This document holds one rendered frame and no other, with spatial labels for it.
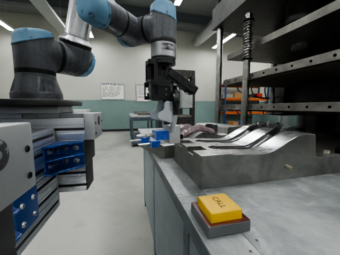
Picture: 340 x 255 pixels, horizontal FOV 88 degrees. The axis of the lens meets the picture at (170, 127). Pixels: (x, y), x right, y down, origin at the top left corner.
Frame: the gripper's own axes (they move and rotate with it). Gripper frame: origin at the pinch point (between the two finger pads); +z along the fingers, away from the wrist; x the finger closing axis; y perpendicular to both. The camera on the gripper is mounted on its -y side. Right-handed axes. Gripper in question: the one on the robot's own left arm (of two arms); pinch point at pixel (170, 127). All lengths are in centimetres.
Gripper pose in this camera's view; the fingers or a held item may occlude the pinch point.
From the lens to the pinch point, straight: 55.4
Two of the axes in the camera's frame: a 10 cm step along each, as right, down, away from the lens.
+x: 4.0, 1.1, -9.1
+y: -9.2, 0.5, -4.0
